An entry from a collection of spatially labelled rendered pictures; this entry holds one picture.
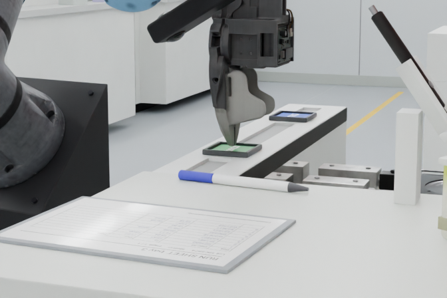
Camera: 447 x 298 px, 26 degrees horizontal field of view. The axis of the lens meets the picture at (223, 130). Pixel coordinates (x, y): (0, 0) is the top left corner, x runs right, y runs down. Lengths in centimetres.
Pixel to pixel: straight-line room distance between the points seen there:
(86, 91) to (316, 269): 73
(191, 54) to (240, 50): 683
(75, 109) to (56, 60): 458
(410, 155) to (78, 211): 30
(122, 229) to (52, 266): 9
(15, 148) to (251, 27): 39
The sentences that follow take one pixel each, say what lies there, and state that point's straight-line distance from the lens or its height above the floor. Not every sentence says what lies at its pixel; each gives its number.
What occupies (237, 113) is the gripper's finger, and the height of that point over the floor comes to 101.
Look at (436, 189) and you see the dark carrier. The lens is 125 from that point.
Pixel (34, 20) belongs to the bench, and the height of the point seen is 83.
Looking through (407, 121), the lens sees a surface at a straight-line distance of 88.
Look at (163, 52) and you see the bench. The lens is 745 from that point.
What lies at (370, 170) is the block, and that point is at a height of 91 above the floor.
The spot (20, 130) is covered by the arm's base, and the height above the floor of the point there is 96.
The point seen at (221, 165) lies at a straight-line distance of 109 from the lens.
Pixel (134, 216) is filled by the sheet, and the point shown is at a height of 97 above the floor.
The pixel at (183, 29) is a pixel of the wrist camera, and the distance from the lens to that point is 114.
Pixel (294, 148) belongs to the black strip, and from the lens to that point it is 123.
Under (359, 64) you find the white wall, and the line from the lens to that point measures 927.
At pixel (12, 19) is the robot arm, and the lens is 132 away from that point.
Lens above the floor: 119
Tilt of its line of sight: 10 degrees down
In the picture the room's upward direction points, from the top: straight up
